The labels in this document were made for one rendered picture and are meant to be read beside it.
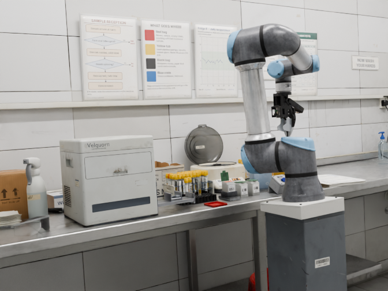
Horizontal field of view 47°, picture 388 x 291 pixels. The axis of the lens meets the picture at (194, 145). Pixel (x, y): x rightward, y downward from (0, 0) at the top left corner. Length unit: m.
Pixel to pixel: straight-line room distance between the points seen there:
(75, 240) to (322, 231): 0.83
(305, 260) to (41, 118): 1.32
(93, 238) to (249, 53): 0.84
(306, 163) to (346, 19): 1.93
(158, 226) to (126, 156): 0.28
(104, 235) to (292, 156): 0.71
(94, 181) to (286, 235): 0.69
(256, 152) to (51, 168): 1.01
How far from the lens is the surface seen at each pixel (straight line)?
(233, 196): 1.90
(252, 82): 1.63
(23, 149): 2.15
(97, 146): 1.56
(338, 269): 1.70
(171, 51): 2.43
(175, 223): 1.67
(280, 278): 1.70
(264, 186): 2.10
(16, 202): 1.85
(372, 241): 3.61
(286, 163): 1.61
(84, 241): 1.54
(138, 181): 1.63
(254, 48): 1.62
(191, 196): 1.77
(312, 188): 1.60
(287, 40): 1.63
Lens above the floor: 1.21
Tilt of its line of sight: 3 degrees down
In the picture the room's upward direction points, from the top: 3 degrees counter-clockwise
